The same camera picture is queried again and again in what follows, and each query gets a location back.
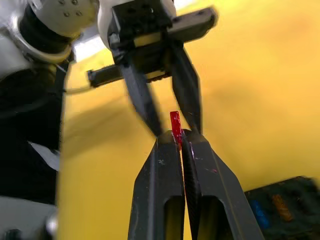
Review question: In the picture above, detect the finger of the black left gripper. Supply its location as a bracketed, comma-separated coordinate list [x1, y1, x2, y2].
[121, 62, 164, 137]
[169, 46, 203, 133]

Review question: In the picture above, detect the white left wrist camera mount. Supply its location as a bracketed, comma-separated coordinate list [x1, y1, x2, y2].
[26, 0, 177, 60]

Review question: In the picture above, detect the small blue fuse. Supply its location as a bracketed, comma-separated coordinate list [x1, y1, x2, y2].
[249, 199, 272, 230]

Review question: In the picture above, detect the black fuse box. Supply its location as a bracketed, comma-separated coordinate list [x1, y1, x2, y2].
[243, 176, 320, 240]

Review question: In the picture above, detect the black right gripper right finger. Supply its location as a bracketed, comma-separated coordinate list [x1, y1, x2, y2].
[181, 129, 266, 240]

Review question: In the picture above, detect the small orange fuse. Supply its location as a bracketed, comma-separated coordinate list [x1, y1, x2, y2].
[271, 194, 294, 223]

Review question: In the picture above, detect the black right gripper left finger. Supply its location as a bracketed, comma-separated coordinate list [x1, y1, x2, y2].
[127, 131, 186, 240]

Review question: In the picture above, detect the small red fuse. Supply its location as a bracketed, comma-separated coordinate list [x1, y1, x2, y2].
[169, 110, 185, 151]

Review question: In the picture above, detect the black and silver robot torso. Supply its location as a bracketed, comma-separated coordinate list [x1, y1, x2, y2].
[0, 66, 66, 240]

